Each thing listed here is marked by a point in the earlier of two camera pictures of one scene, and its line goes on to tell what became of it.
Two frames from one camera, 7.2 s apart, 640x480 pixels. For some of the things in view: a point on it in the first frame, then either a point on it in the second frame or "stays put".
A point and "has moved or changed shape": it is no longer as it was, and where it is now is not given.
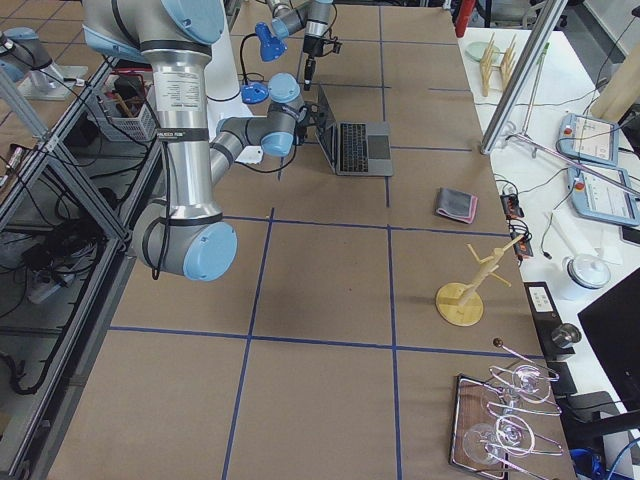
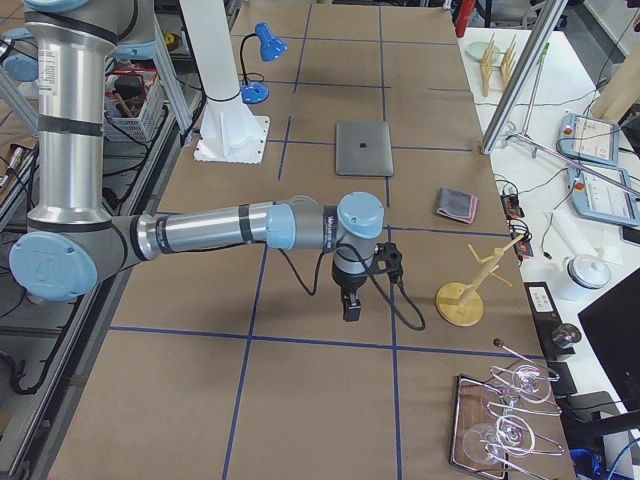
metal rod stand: x=530 y=139 stays put
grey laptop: x=355 y=149 has moved or changed shape
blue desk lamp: x=271 y=49 stays put
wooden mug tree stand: x=459 y=303 stays put
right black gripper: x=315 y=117 → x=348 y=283
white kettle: x=583 y=275 stays put
